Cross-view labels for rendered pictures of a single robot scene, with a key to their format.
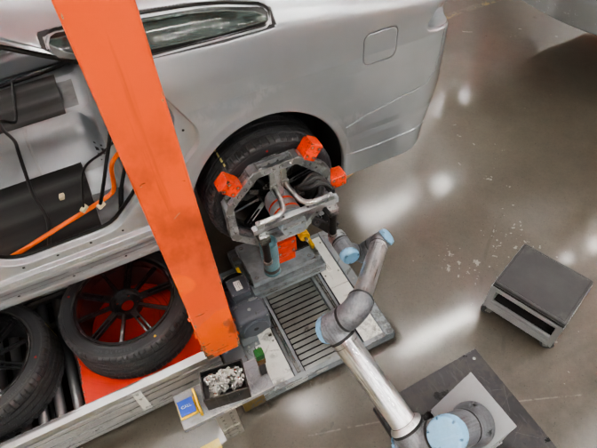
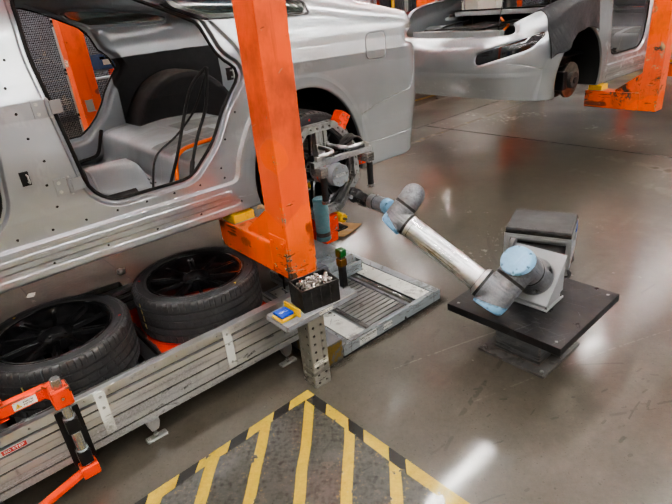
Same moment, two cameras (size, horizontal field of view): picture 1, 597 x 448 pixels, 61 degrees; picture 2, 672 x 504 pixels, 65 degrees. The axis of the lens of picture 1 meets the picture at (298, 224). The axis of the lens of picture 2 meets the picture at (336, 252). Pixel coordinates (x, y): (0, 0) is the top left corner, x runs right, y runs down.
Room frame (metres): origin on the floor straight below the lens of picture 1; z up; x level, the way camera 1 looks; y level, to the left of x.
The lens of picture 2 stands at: (-1.25, 0.84, 1.75)
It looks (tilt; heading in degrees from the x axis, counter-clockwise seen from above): 26 degrees down; 345
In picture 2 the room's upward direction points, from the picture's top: 6 degrees counter-clockwise
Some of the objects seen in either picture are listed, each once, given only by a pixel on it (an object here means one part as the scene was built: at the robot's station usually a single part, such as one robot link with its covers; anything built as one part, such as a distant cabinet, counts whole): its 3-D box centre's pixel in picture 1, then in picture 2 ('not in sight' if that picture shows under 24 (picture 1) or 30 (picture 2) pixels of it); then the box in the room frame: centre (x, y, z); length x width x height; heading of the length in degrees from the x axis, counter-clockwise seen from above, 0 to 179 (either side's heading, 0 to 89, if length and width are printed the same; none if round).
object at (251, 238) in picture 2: not in sight; (255, 223); (1.43, 0.54, 0.69); 0.52 x 0.17 x 0.35; 23
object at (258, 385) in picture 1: (224, 392); (313, 305); (0.89, 0.39, 0.44); 0.43 x 0.17 x 0.03; 113
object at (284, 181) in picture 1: (306, 184); (345, 138); (1.58, -0.05, 1.03); 0.19 x 0.18 x 0.11; 23
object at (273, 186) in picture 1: (266, 200); (317, 146); (1.51, 0.13, 1.03); 0.19 x 0.18 x 0.11; 23
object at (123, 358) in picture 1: (131, 310); (199, 291); (1.39, 0.91, 0.39); 0.66 x 0.66 x 0.24
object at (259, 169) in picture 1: (278, 201); (321, 170); (1.66, 0.09, 0.85); 0.54 x 0.07 x 0.54; 113
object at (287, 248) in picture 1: (281, 241); (323, 226); (1.69, 0.10, 0.48); 0.16 x 0.12 x 0.17; 23
